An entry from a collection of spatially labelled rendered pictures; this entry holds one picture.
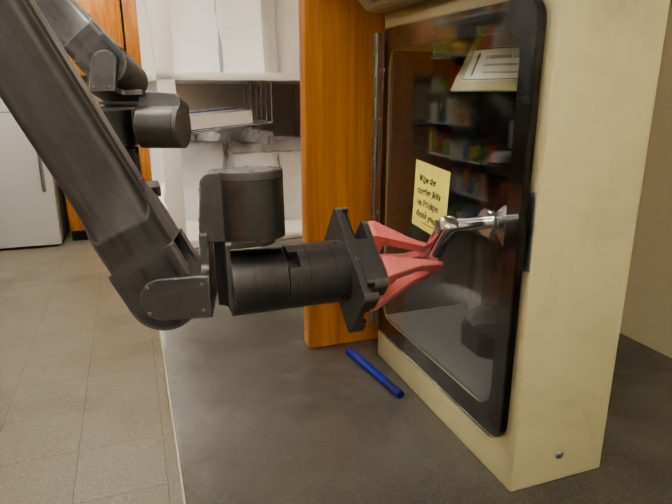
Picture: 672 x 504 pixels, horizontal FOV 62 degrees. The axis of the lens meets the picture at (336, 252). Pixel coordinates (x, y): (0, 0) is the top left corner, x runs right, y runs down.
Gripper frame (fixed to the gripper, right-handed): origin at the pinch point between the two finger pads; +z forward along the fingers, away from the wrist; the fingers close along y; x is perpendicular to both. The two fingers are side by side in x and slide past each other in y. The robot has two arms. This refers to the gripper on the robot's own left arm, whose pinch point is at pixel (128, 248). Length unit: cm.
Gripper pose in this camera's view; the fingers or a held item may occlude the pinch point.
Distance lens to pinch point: 86.9
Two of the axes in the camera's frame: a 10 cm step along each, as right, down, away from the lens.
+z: 0.1, 9.6, 2.8
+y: 9.4, -1.1, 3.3
